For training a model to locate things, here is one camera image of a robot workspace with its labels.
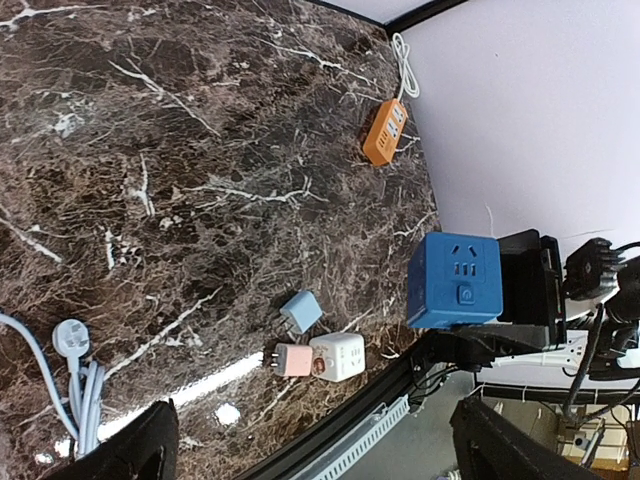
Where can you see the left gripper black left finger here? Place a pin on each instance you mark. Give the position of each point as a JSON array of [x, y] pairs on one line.
[[147, 448]]

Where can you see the orange power strip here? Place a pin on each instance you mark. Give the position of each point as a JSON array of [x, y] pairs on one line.
[[383, 137]]

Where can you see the white cube socket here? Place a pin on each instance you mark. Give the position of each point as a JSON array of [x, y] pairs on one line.
[[337, 356]]

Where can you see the black front table rail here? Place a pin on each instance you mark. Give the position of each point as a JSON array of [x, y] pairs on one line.
[[391, 383]]

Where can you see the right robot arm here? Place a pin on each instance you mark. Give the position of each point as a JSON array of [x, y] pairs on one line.
[[607, 326]]

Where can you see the black right frame post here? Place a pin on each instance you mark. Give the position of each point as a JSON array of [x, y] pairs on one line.
[[420, 14]]

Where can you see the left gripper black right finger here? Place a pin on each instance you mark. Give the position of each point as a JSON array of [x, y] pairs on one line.
[[488, 446]]

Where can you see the pink charger plug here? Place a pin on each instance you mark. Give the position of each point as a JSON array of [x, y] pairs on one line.
[[291, 360]]

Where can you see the light blue charger plug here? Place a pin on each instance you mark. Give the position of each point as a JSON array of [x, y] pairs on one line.
[[301, 312]]

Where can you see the dark blue cube socket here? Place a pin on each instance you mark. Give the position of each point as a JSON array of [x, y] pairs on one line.
[[454, 280]]

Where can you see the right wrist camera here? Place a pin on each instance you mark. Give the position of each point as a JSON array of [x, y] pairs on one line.
[[591, 270]]

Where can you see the light blue slotted cable duct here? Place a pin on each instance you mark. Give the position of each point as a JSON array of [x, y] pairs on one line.
[[354, 445]]

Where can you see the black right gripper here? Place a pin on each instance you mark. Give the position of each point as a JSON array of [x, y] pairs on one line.
[[532, 278]]

